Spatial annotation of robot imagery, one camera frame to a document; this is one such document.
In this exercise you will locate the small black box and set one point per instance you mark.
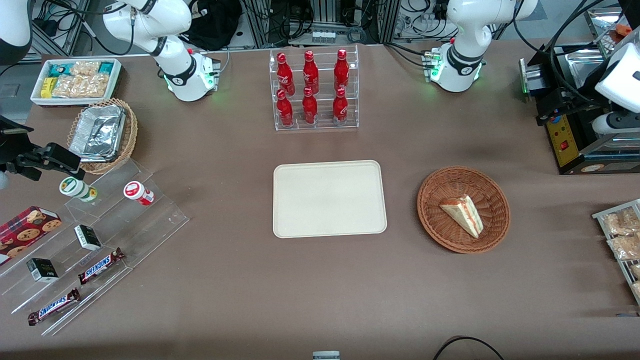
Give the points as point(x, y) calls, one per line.
point(88, 238)
point(42, 270)

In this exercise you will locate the clear bag of snacks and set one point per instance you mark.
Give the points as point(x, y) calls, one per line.
point(622, 222)
point(625, 247)

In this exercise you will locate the aluminium frame shelving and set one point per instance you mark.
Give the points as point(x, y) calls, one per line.
point(325, 17)

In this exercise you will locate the small grey device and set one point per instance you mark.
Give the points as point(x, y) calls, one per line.
point(326, 355)

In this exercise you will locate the clear acrylic bottle rack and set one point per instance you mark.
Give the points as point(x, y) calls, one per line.
point(325, 125)

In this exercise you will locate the Snickers bar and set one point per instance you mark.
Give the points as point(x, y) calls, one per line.
point(101, 266)
point(54, 306)

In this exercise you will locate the triangular sandwich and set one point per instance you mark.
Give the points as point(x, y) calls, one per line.
point(462, 215)

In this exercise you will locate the clear bag of crackers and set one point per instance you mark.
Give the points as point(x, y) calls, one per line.
point(85, 68)
point(80, 86)

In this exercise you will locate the clear acrylic stepped stand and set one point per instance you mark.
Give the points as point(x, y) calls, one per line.
point(150, 222)

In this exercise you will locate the yellow snack packet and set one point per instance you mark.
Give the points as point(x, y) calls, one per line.
point(47, 87)

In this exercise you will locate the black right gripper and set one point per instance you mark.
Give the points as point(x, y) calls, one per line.
point(13, 148)

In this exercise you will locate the red plaid cookie box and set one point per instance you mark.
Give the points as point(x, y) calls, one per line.
point(25, 230)

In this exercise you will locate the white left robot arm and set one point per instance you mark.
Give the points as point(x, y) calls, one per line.
point(462, 45)

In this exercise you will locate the red lid cup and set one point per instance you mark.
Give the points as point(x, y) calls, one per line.
point(137, 192)

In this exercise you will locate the light wicker basket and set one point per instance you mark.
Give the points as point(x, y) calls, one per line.
point(131, 135)

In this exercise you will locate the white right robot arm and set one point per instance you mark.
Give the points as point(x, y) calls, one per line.
point(175, 60)

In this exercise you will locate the brown round wicker basket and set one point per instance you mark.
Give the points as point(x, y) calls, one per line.
point(445, 180)

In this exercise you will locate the teal snack packet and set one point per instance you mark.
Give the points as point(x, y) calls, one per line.
point(106, 67)
point(60, 69)

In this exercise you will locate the shiny metal tray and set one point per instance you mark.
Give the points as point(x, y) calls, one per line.
point(602, 25)

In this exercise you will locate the tray of packaged snacks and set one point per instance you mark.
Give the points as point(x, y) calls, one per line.
point(620, 265)

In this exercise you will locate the red cola bottle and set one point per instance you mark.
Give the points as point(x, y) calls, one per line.
point(285, 110)
point(340, 109)
point(309, 109)
point(285, 75)
point(310, 74)
point(341, 72)

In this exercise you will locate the black bag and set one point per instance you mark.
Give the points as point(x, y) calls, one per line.
point(215, 22)

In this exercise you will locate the black machine with yellow panel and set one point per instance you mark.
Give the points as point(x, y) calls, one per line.
point(565, 140)

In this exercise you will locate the green lid cup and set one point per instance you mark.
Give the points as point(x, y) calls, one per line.
point(75, 187)

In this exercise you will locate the beige plastic tray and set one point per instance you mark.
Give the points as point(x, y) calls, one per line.
point(330, 199)

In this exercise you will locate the aluminium foil tray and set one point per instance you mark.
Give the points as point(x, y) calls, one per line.
point(97, 132)

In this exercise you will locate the white rectangular snack bin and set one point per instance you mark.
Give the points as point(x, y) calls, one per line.
point(116, 80)

